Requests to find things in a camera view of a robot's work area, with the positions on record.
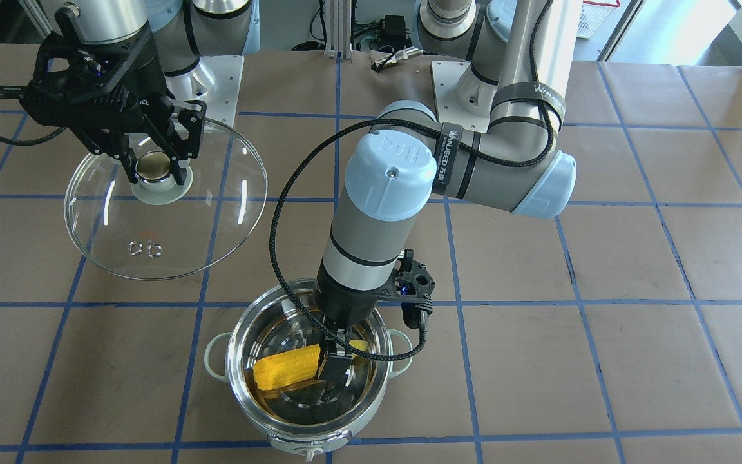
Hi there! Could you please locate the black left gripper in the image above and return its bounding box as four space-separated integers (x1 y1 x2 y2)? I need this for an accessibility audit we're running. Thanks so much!
315 264 395 383

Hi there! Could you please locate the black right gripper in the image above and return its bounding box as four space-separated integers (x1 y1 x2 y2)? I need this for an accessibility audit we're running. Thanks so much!
23 39 207 186

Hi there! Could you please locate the yellow plastic corn cob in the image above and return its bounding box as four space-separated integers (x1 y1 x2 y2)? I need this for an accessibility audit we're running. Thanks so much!
253 340 372 391

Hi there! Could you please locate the glass pot lid with knob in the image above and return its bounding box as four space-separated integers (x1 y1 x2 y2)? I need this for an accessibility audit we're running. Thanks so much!
64 120 268 281

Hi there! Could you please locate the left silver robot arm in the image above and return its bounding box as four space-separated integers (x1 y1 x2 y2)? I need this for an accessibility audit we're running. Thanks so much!
313 1 581 382

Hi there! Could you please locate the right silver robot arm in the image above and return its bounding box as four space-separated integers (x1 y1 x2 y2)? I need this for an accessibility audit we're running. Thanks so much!
19 1 260 187

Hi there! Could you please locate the pale green cooking pot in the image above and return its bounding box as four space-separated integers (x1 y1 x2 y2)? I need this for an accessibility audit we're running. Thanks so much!
204 287 410 462

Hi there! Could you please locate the black plug adapter on floor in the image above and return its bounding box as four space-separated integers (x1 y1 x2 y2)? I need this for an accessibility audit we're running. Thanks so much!
379 15 407 49

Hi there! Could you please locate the white plastic basket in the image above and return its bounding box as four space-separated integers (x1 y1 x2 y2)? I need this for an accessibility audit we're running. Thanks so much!
576 1 621 39

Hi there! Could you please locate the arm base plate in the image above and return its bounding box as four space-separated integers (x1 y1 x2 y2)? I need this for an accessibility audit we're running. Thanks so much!
166 55 245 127
430 57 503 134

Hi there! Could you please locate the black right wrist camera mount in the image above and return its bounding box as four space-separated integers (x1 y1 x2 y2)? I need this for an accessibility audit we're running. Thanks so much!
19 1 168 130

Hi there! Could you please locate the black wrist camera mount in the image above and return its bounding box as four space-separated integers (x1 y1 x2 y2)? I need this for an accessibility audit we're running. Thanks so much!
373 249 435 330
19 1 168 130

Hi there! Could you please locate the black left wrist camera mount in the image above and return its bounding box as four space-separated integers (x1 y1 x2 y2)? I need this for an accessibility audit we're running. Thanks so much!
373 249 435 330

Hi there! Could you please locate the aluminium frame post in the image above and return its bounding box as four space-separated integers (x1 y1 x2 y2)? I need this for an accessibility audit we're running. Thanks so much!
323 0 353 61

